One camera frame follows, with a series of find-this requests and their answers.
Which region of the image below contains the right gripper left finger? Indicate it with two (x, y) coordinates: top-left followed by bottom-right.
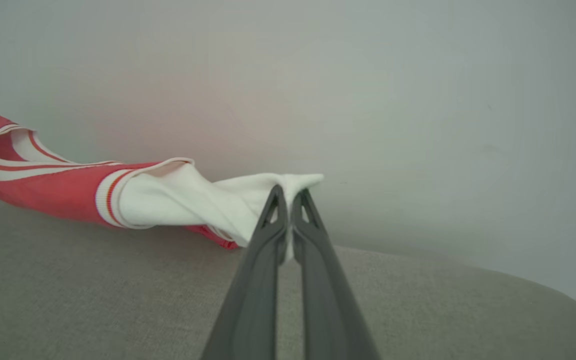
(200, 184), (289, 360)

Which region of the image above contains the grey fabric sofa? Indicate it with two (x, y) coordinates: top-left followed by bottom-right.
(0, 187), (576, 360)

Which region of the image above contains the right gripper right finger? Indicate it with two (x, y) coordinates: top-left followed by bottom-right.
(290, 188), (382, 360)

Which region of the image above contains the red and white garment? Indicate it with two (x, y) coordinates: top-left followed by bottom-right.
(0, 100), (325, 250)

